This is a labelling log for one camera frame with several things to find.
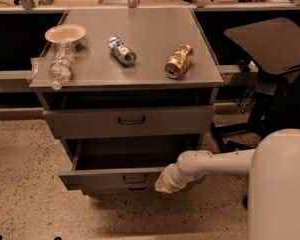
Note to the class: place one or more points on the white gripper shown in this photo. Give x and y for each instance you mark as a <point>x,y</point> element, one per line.
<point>170,180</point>

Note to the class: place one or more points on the grey drawer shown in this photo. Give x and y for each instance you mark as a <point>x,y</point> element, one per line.
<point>95,190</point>
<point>122,160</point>
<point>129,122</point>

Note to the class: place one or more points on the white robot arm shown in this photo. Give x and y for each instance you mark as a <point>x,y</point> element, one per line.
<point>273,167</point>

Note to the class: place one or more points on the grey bottom drawer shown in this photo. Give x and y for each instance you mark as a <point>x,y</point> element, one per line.
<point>95,190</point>

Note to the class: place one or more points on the grey top drawer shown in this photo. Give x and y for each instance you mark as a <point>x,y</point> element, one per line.
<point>129,122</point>

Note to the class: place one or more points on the grey drawer cabinet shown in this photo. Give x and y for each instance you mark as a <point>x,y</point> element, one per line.
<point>100,81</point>

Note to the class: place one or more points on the crushed gold can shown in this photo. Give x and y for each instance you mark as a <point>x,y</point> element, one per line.
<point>179,61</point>

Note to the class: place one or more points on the crushed silver blue can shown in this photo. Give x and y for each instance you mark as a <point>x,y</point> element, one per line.
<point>121,52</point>

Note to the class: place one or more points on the clear plastic water bottle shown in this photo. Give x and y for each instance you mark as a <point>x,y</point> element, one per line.
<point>61,68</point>

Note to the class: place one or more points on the white paper bowl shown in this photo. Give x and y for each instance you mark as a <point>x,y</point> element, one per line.
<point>65,33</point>

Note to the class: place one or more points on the black office chair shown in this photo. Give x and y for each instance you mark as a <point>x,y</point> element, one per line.
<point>274,46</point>

